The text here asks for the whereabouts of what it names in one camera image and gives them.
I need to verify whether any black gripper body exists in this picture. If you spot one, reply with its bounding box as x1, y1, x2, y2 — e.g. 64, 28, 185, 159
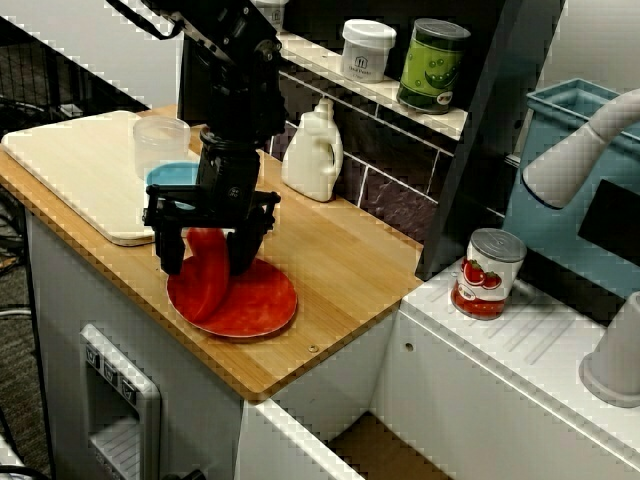
142, 127, 281, 236

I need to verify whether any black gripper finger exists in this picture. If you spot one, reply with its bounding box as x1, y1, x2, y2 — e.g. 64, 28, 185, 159
153, 226, 190, 276
226, 218, 275, 277

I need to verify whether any red toy pepper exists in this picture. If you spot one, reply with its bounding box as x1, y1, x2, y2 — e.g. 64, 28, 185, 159
172, 227, 231, 322

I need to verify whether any light blue bowl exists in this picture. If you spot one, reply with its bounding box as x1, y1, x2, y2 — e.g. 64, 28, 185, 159
145, 161, 201, 211

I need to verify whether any red round plate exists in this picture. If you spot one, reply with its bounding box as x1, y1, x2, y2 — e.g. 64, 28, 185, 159
166, 257, 300, 339

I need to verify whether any clear plastic deli container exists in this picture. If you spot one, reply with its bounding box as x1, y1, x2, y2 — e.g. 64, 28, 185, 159
132, 117, 192, 181

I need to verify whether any white detergent bottle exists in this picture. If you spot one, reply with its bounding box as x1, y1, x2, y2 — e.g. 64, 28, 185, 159
280, 97, 345, 203

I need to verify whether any pale wooden cutting board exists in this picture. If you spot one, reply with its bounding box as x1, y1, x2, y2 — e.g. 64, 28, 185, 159
0, 109, 201, 247

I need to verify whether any white cabinet under countertop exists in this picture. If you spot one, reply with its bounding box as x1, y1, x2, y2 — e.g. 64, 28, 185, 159
24, 209, 401, 480

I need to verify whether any grey dispenser panel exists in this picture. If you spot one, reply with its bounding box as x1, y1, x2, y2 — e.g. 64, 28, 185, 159
79, 323, 163, 480

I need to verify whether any white lidded plastic jar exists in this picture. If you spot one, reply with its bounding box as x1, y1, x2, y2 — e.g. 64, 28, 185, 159
252, 0, 290, 32
341, 18, 398, 85

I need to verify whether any green peas can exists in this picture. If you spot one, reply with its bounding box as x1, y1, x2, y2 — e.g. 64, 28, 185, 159
396, 18, 472, 115

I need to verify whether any red tomato can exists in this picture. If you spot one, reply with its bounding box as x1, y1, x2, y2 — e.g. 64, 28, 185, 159
450, 227, 528, 321

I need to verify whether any dark shelf unit with tiles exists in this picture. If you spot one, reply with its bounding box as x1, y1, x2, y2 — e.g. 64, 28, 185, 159
177, 0, 569, 281

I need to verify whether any white sink counter unit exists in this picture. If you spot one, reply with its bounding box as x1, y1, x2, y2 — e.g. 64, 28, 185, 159
369, 262, 640, 480

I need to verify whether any blue dish rack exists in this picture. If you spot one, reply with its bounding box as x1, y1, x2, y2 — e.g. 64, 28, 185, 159
503, 78, 640, 301

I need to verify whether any grey toy faucet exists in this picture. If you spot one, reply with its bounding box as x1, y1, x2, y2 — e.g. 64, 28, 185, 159
521, 88, 640, 409

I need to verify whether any black rectangular panel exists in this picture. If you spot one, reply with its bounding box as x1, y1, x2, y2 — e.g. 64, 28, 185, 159
577, 178, 640, 261

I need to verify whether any black wire mesh panel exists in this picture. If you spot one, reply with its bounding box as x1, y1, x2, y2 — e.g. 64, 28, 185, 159
0, 44, 101, 119

